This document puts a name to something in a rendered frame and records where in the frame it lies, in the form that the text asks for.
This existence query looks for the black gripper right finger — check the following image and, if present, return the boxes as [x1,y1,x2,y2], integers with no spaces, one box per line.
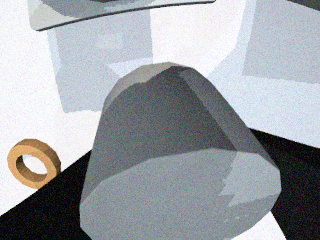
[248,128,320,240]

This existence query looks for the tan ring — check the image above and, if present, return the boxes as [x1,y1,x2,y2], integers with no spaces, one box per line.
[7,139,61,189]

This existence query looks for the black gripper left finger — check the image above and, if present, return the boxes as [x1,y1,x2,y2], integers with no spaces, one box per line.
[0,149,92,240]

